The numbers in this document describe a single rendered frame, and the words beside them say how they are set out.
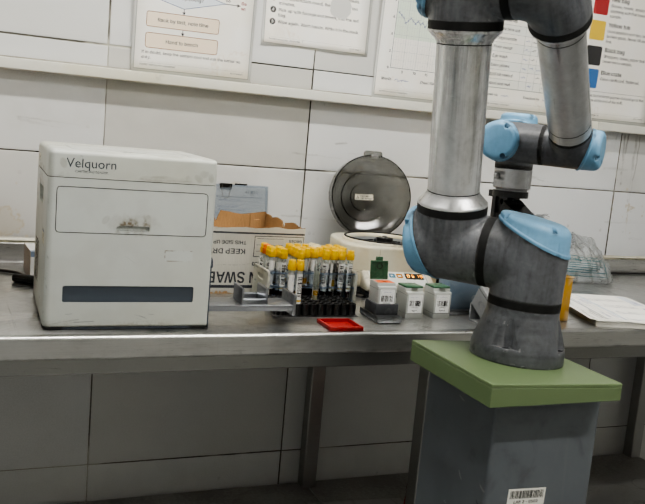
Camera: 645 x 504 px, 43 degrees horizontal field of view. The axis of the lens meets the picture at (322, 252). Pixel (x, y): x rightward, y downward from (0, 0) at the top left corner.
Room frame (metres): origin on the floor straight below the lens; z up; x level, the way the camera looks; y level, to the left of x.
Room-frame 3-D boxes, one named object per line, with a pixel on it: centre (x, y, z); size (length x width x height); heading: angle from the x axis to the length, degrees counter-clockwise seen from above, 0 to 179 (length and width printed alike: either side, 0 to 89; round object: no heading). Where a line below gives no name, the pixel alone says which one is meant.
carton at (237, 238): (1.89, 0.20, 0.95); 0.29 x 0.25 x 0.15; 23
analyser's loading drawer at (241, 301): (1.49, 0.15, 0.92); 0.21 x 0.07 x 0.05; 113
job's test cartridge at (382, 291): (1.63, -0.13, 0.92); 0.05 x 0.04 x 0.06; 21
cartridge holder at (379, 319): (1.63, -0.13, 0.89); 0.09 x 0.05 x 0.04; 21
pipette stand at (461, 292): (1.77, -0.31, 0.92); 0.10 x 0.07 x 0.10; 116
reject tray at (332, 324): (1.53, -0.05, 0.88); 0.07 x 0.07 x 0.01; 23
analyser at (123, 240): (1.50, 0.36, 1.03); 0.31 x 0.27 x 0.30; 113
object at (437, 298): (1.70, -0.25, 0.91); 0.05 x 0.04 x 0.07; 23
